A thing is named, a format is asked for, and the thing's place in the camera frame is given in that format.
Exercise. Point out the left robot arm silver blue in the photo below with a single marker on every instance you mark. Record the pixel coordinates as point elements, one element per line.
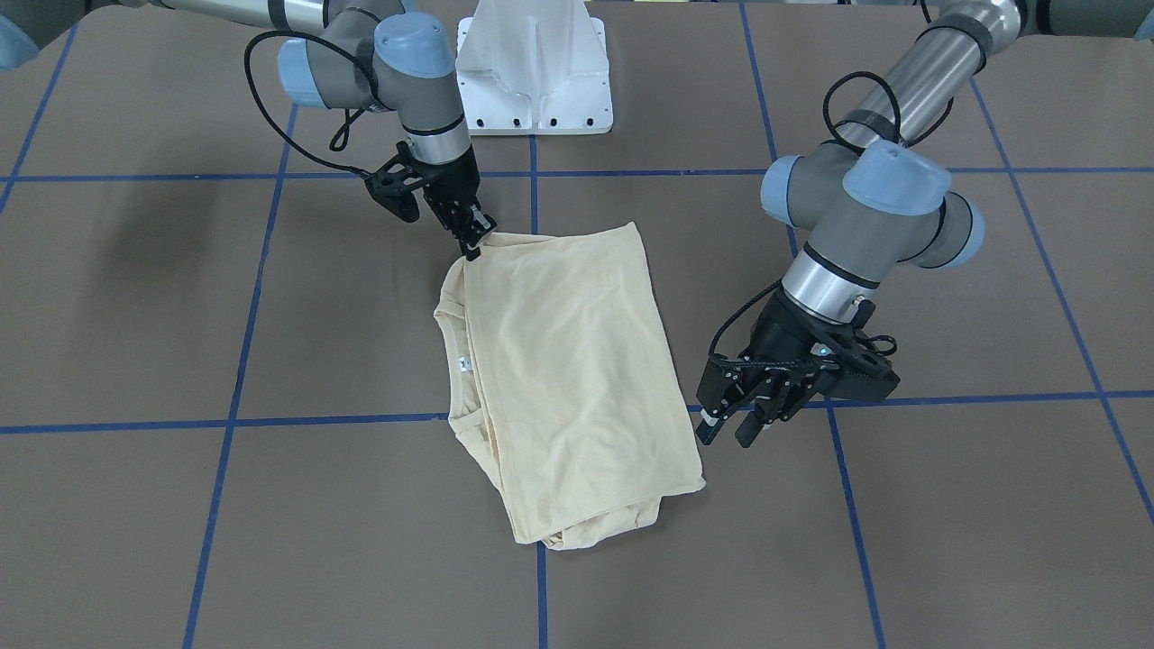
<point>869,202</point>

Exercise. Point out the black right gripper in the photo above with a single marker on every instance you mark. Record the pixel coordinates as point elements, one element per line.
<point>448,187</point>

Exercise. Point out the white central mounting column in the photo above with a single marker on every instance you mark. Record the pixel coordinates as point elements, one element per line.
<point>534,68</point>

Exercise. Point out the beige long-sleeve printed shirt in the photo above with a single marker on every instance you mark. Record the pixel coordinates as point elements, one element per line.
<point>563,387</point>

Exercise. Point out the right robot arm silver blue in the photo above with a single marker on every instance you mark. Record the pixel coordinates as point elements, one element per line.
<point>378,57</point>

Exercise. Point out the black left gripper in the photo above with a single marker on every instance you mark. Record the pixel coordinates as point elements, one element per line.
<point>775,339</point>

